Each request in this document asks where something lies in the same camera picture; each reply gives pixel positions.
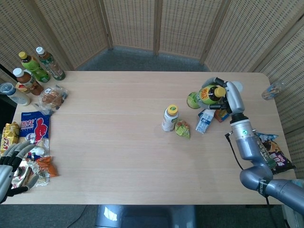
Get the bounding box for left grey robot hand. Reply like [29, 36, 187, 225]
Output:
[0, 140, 40, 204]

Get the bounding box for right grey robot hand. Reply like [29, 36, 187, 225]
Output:
[201, 76, 246, 117]

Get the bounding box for white bottle yellow cap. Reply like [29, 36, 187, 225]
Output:
[161, 104, 180, 133]

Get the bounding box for brown tea bottle white cap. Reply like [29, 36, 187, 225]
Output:
[12, 67, 45, 96]

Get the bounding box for green tea bottle yellow cap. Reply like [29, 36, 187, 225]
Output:
[18, 51, 51, 83]

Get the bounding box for green tea bottle white cap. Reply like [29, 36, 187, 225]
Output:
[35, 47, 66, 81]

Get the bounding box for orange silver snack packets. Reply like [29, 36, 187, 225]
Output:
[11, 159, 50, 190]

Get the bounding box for orange snack box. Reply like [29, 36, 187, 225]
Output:
[213, 109, 231, 123]

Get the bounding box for yellow snack bag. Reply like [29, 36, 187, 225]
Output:
[0, 122, 21, 156]

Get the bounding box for white blue-capped drink carton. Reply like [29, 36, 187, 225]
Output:
[195, 108, 216, 134]

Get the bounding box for small white blue packet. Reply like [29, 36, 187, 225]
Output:
[28, 146, 46, 161]

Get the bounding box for clear plastic bottle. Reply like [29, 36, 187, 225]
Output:
[261, 82, 285, 100]

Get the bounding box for orange snack packet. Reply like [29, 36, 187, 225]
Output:
[35, 156, 59, 178]

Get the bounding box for blue white red snack bag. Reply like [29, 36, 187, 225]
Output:
[19, 111, 51, 157]

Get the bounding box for green snack packet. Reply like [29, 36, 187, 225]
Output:
[174, 118, 192, 140]

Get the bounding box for purple snack bag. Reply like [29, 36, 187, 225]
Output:
[254, 132, 297, 175]

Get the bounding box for white bottle grey cap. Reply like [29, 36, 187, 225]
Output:
[0, 82, 31, 107]

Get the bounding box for bread in clear bag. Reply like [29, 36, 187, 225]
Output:
[33, 85, 69, 116]

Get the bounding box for water bottle blue label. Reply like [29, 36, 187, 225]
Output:
[291, 178, 304, 189]

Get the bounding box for bamboo folding screen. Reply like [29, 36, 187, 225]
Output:
[0, 0, 304, 167]

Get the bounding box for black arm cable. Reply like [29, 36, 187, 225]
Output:
[225, 133, 245, 171]

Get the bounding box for thin black floor cable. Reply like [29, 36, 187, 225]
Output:
[73, 205, 88, 228]

